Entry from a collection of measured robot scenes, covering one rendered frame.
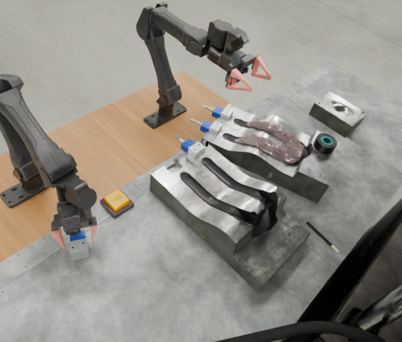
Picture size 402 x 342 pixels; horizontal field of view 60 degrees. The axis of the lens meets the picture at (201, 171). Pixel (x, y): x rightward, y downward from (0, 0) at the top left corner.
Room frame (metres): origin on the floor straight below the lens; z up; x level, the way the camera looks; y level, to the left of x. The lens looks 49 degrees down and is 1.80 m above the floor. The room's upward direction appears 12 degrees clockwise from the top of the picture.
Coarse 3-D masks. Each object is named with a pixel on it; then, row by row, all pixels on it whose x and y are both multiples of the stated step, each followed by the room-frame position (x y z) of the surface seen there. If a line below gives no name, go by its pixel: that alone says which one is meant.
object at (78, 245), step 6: (84, 234) 0.49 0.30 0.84; (72, 240) 0.46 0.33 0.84; (78, 240) 0.46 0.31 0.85; (84, 240) 0.46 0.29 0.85; (72, 246) 0.44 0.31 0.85; (78, 246) 0.44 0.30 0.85; (84, 246) 0.44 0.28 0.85; (72, 252) 0.42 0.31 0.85; (78, 252) 0.43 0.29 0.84; (84, 252) 0.44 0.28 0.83; (72, 258) 0.42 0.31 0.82; (78, 258) 0.43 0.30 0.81; (84, 258) 0.43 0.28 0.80
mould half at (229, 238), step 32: (192, 160) 0.83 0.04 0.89; (224, 160) 0.87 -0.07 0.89; (160, 192) 0.70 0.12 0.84; (192, 192) 0.70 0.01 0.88; (224, 192) 0.72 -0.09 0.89; (192, 224) 0.61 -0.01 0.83; (224, 224) 0.57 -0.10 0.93; (288, 224) 0.67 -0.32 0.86; (224, 256) 0.53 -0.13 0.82; (256, 256) 0.53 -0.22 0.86; (288, 256) 0.55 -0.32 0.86; (256, 288) 0.45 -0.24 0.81
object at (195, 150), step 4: (176, 136) 0.93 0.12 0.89; (180, 140) 0.91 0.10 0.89; (184, 140) 0.91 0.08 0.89; (188, 140) 0.91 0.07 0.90; (184, 144) 0.89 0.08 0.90; (188, 144) 0.89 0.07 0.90; (192, 144) 0.90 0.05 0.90; (196, 144) 0.89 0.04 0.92; (200, 144) 0.89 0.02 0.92; (184, 148) 0.88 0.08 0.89; (188, 148) 0.87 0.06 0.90; (192, 148) 0.86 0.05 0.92; (196, 148) 0.87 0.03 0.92; (200, 148) 0.87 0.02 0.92; (204, 148) 0.88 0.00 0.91; (188, 152) 0.86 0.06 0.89; (192, 152) 0.85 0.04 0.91; (196, 152) 0.85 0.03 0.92; (200, 152) 0.86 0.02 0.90; (192, 156) 0.85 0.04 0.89; (196, 156) 0.85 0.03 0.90
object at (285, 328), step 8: (272, 328) 0.32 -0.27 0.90; (280, 328) 0.32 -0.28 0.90; (288, 328) 0.32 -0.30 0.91; (240, 336) 0.29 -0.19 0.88; (248, 336) 0.29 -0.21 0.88; (256, 336) 0.29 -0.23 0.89; (264, 336) 0.29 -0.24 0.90; (272, 336) 0.30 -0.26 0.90; (280, 336) 0.30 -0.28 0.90; (288, 336) 0.30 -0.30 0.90
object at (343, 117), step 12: (324, 96) 1.42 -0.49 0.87; (336, 96) 1.45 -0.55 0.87; (312, 108) 1.36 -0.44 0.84; (324, 108) 1.33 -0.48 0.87; (336, 108) 1.39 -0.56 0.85; (348, 108) 1.38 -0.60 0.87; (324, 120) 1.31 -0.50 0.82; (336, 120) 1.29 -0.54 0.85; (348, 120) 1.28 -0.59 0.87; (360, 120) 1.32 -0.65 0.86; (348, 132) 1.25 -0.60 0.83
